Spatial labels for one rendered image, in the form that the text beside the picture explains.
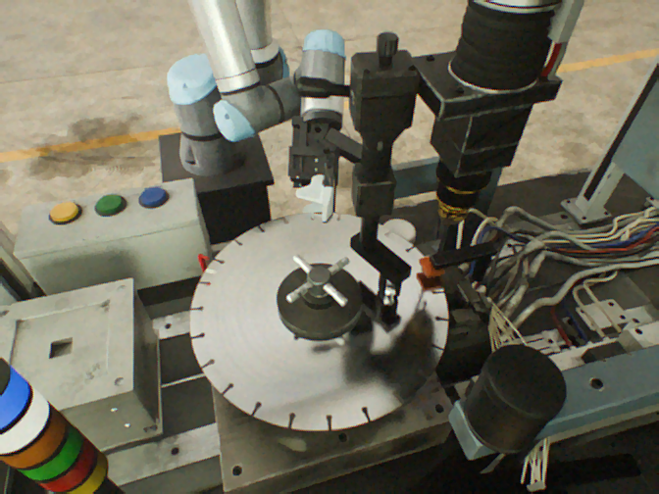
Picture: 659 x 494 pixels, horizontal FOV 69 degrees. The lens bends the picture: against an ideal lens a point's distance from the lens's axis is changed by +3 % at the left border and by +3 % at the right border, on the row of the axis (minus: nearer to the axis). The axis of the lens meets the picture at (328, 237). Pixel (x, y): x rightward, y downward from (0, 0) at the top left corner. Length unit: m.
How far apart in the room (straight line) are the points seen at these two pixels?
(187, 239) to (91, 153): 1.86
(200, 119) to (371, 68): 0.67
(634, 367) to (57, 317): 0.69
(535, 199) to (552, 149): 1.55
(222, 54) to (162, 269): 0.39
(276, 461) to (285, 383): 0.11
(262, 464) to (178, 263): 0.41
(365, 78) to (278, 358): 0.33
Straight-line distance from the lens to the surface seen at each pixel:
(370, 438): 0.64
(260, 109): 0.87
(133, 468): 0.77
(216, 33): 0.85
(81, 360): 0.70
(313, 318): 0.58
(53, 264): 0.89
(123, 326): 0.70
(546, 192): 1.16
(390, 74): 0.43
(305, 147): 0.78
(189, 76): 1.04
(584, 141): 2.80
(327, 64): 0.84
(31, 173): 2.67
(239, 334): 0.59
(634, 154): 0.42
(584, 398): 0.50
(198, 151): 1.11
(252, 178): 1.10
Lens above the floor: 1.45
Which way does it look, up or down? 47 degrees down
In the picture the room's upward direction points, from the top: straight up
